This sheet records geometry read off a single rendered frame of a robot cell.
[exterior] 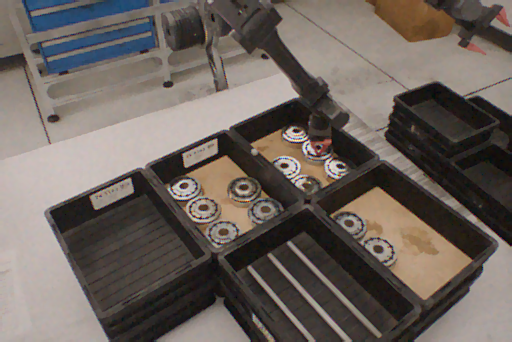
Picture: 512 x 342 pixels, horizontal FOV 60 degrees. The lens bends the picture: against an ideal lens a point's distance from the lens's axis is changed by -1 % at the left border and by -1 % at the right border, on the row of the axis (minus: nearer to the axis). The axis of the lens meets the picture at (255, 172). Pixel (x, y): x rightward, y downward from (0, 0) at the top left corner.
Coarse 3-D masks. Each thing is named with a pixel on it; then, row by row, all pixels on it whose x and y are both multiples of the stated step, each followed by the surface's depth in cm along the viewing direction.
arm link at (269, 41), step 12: (264, 0) 95; (276, 12) 97; (276, 24) 100; (240, 36) 96; (264, 36) 100; (276, 36) 101; (252, 48) 100; (264, 48) 101; (276, 48) 104; (276, 60) 107; (288, 60) 110; (288, 72) 113; (300, 72) 116; (300, 84) 120; (312, 84) 123; (300, 96) 127; (312, 96) 128
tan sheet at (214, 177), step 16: (224, 160) 149; (192, 176) 144; (208, 176) 144; (224, 176) 144; (240, 176) 144; (208, 192) 139; (224, 192) 139; (224, 208) 134; (240, 208) 134; (240, 224) 130
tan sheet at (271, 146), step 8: (272, 136) 158; (280, 136) 158; (256, 144) 155; (264, 144) 155; (272, 144) 155; (280, 144) 155; (264, 152) 152; (272, 152) 152; (280, 152) 152; (288, 152) 152; (296, 152) 152; (304, 168) 147; (312, 168) 147; (320, 168) 147; (320, 176) 144
